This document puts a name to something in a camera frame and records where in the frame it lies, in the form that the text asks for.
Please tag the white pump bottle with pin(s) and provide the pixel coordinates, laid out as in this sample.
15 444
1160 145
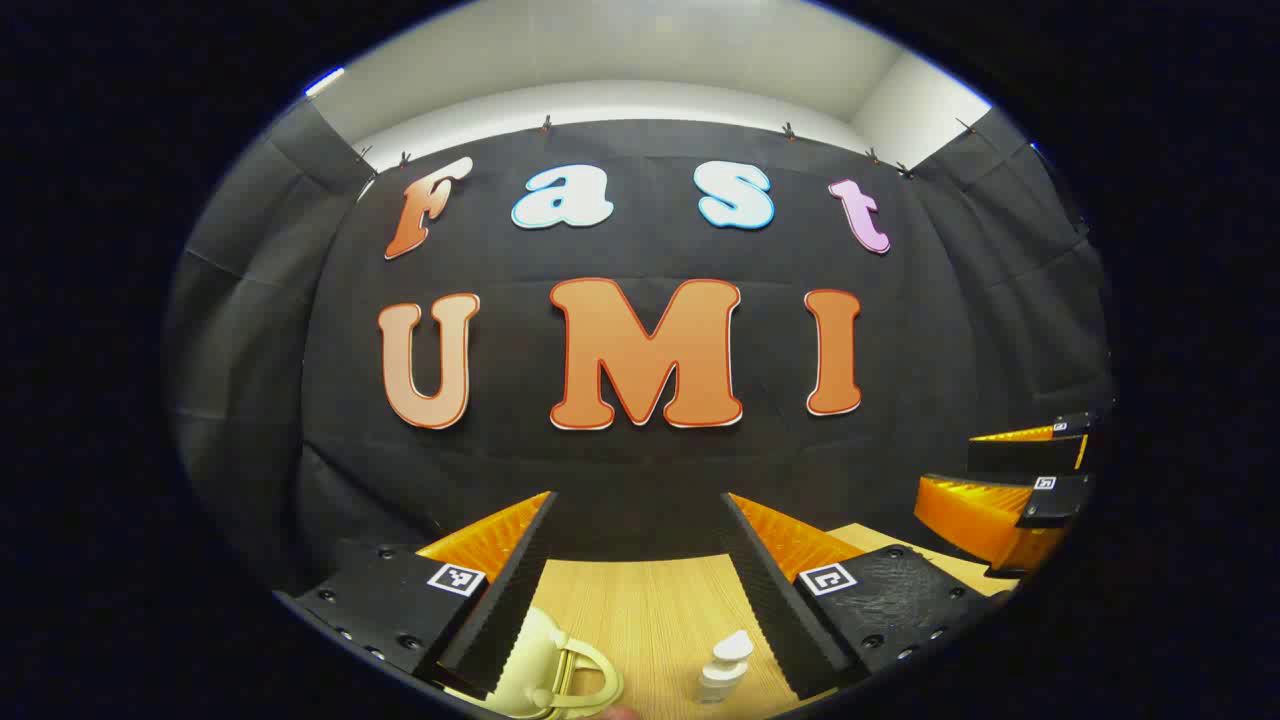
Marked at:
722 675

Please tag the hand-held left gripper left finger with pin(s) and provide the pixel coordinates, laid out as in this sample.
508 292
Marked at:
510 600

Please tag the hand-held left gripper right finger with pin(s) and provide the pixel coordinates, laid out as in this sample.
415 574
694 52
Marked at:
775 610

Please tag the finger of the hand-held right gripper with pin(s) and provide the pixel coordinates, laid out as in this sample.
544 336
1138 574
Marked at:
985 520
1020 455

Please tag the pale yellow suitcase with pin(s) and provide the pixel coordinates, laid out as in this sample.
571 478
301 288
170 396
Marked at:
530 660

